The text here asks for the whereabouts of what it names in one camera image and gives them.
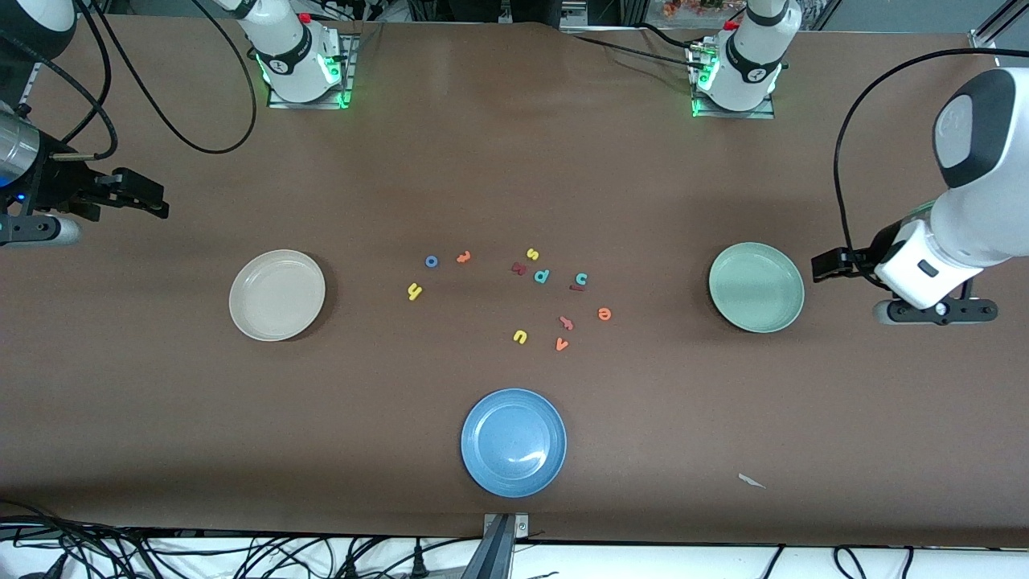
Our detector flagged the beige brown plate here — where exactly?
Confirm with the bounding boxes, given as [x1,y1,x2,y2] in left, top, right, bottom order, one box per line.
[228,249,327,343]

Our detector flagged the blue plate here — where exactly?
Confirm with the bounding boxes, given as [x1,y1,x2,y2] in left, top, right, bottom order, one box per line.
[461,388,568,499]

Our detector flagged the green plate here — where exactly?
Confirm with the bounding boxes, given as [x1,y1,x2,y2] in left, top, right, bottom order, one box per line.
[707,242,806,335]

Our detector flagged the brown table cover sheet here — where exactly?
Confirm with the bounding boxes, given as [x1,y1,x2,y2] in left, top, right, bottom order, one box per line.
[0,18,1029,549]

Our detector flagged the black cable to arm base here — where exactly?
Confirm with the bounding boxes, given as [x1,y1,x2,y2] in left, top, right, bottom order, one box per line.
[627,23,700,51]
[563,31,696,69]

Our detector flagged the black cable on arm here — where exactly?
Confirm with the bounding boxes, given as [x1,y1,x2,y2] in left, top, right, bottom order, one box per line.
[834,47,1029,266]
[80,0,260,156]
[48,0,121,162]

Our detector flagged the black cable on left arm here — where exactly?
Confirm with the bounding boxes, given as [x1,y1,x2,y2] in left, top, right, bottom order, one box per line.
[834,47,1029,266]

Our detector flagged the tangled black cable bundle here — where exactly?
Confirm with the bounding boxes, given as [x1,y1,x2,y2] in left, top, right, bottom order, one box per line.
[0,499,483,579]

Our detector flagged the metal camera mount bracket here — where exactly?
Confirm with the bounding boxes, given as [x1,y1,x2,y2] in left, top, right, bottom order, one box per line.
[481,512,531,579]

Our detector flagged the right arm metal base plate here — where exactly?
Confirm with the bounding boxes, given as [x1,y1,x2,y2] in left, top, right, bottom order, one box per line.
[268,34,355,110]

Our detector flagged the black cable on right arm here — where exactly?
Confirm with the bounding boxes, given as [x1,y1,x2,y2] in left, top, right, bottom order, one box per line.
[80,0,260,156]
[48,0,121,162]

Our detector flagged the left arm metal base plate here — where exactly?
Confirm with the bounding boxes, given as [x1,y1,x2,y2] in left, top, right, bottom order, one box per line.
[688,44,777,121]

